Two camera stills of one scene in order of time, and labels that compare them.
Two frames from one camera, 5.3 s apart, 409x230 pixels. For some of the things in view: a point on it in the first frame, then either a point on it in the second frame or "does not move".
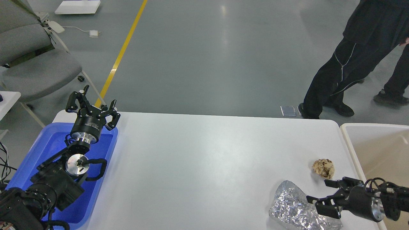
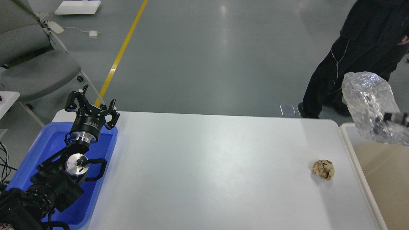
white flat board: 78,7 does not move
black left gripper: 87,127 does not move
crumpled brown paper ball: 324,167 does not move
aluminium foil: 290,210 -> 369,96
